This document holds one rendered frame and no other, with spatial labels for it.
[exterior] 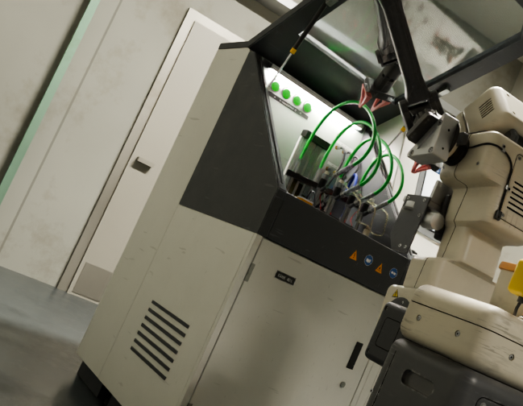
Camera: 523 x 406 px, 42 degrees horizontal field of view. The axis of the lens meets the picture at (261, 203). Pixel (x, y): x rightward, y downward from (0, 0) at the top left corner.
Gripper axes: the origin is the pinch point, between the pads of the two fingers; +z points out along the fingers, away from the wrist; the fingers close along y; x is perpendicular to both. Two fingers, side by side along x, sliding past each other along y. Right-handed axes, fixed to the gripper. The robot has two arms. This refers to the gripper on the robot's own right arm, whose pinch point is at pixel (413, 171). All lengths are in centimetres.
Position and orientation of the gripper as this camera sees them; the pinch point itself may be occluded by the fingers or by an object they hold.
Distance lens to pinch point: 242.7
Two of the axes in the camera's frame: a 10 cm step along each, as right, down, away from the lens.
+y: 0.7, -6.9, 7.2
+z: -5.2, 5.9, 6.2
